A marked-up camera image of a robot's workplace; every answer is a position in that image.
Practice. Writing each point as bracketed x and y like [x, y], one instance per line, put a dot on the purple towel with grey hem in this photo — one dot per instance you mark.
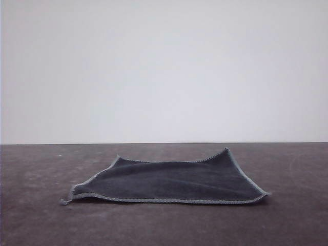
[164, 179]

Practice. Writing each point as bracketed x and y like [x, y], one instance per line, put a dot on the grey table cloth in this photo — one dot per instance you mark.
[164, 225]

